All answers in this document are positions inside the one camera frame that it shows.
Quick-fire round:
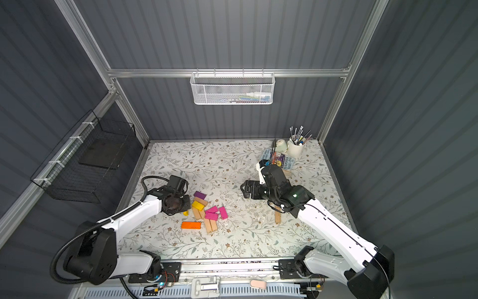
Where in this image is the magenta block right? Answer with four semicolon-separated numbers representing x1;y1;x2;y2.
219;206;229;220

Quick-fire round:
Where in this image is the white wire wall basket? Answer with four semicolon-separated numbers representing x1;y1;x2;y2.
190;74;276;105

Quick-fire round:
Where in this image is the magenta block upper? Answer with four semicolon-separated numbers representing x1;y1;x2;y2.
205;206;219;215

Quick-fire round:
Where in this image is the magenta block lower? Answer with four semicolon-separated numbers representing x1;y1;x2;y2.
205;213;219;221

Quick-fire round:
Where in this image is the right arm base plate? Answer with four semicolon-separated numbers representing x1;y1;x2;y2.
273;259;327;280

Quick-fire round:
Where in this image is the natural wood block pair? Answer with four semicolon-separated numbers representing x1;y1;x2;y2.
204;219;218;234

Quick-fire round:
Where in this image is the orange block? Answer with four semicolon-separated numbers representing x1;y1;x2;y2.
181;221;202;230

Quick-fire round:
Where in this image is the white pen cup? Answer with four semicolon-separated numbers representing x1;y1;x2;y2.
286;139;305;159

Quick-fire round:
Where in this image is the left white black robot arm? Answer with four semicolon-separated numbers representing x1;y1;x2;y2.
49;175;191;285

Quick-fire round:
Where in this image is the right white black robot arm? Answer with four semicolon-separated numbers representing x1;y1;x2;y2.
240;159;395;299

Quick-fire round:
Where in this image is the pink eraser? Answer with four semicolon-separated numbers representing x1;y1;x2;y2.
250;279;267;290

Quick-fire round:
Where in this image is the natural wood block by purple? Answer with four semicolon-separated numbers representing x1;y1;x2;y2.
194;197;208;206

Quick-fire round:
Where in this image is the magenta block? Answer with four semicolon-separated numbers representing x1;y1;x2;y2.
205;206;219;215
205;213;219;221
219;206;229;220

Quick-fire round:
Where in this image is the black wire side basket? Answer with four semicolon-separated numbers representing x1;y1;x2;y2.
31;113;136;204

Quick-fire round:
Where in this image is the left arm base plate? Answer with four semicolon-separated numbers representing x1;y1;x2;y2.
128;262;182;284

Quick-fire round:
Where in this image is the white tape roll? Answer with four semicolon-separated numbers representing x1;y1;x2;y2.
275;139;288;153

